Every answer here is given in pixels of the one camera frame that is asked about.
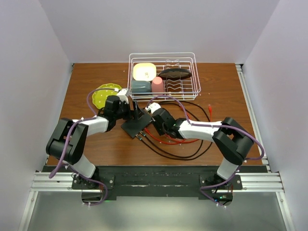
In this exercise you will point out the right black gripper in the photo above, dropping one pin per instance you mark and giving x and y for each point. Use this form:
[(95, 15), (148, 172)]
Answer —
[(159, 132)]

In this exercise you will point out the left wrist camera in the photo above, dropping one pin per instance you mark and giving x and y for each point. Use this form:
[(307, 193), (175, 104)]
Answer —
[(122, 93)]

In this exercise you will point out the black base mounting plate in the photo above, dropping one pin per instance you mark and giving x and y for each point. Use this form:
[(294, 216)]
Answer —
[(157, 181)]

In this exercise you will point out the white wire dish rack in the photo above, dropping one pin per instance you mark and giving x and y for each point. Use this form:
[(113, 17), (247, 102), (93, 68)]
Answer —
[(182, 89)]

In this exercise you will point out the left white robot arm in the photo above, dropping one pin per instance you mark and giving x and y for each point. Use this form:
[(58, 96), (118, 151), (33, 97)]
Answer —
[(68, 139)]

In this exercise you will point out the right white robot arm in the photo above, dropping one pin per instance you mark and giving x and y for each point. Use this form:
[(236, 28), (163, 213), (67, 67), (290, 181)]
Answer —
[(231, 139)]

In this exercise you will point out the grey-blue cup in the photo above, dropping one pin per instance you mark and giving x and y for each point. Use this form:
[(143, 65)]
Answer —
[(140, 86)]

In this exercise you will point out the yellow square bowl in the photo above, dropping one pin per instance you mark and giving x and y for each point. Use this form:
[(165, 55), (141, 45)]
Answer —
[(144, 72)]

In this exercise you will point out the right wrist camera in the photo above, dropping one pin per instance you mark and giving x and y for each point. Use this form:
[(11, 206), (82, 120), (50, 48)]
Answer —
[(151, 108)]

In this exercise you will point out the dark brown oval plate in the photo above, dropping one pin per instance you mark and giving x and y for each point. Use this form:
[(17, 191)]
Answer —
[(175, 73)]

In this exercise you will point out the green scalloped plate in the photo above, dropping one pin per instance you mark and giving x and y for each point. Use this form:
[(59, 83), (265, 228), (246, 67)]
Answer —
[(99, 97)]

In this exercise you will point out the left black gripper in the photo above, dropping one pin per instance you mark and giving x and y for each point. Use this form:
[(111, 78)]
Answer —
[(137, 112)]

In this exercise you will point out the pink plastic cup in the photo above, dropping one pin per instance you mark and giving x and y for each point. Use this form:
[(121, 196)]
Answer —
[(157, 86)]

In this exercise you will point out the black network switch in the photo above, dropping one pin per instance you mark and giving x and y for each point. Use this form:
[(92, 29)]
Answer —
[(134, 126)]

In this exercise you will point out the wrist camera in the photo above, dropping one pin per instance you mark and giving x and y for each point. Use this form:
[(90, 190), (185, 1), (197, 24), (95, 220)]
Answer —
[(122, 93), (151, 108)]

